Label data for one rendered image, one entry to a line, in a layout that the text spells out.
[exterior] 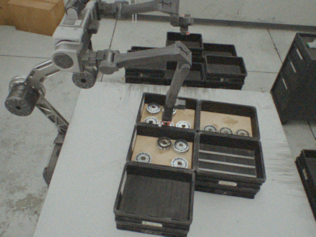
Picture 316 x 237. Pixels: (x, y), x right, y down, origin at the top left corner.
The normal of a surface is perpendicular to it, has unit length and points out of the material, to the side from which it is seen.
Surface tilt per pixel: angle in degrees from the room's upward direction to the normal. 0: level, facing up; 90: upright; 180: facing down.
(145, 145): 0
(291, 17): 90
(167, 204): 0
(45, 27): 91
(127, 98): 0
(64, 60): 90
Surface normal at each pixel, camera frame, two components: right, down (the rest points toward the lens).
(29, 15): -0.21, 0.69
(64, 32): 0.07, -0.68
